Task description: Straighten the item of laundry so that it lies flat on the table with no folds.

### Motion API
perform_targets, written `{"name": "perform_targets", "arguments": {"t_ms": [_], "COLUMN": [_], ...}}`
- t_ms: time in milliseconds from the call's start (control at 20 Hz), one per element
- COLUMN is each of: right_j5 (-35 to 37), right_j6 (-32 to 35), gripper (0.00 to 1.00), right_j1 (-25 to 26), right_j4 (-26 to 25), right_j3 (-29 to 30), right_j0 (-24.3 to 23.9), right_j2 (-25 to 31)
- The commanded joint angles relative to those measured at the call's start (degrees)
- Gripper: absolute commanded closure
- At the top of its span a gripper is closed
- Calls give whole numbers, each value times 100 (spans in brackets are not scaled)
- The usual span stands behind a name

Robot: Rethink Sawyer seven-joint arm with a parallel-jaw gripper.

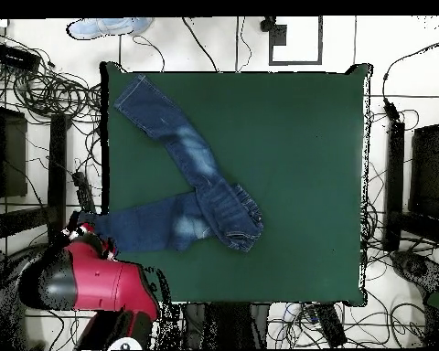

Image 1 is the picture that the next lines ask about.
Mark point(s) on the light blue shoe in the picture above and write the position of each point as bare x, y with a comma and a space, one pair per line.
106, 27

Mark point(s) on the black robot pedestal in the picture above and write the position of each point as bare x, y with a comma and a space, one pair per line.
226, 325

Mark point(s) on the blue denim jeans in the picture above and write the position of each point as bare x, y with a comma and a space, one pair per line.
150, 226

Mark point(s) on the short black bar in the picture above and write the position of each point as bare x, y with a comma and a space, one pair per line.
331, 325

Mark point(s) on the grey square floor frame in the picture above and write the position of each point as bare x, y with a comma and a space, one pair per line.
295, 63

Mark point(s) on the black frame stand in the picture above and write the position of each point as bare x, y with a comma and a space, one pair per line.
57, 175

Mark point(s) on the black power strip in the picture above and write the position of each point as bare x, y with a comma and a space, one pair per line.
83, 190

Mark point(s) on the dark green table cloth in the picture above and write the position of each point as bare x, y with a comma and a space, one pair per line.
278, 146

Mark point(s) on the long black bar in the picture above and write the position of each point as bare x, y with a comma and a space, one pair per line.
395, 182

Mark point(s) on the black rectangular box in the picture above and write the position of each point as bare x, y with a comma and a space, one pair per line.
16, 58

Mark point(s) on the black caster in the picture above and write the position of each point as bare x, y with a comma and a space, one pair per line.
267, 25

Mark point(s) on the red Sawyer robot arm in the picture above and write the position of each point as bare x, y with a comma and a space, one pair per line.
102, 278

